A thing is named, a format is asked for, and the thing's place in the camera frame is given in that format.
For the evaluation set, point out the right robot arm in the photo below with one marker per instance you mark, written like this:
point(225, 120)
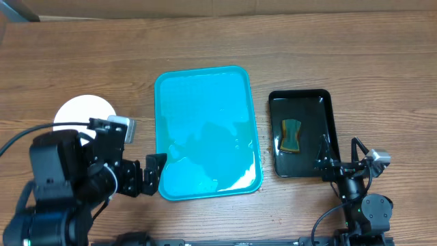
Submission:
point(367, 215)

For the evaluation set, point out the white plate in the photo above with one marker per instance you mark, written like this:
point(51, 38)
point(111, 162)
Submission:
point(84, 107)

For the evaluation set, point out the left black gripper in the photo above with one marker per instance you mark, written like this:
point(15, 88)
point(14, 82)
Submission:
point(136, 185)

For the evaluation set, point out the yellow green sponge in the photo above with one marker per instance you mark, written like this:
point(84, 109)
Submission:
point(290, 134)

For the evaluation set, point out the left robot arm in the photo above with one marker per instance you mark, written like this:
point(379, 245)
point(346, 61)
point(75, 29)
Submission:
point(74, 178)

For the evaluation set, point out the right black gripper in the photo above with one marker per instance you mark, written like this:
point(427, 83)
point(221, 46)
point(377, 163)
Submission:
point(341, 167)

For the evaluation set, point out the black tray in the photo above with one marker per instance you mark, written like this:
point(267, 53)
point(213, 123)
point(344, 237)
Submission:
point(313, 108)

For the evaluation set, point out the teal plastic tray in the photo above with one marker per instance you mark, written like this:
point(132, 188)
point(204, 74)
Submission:
point(205, 123)

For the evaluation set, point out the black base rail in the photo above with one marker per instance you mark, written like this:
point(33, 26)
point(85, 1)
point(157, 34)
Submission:
point(144, 239)

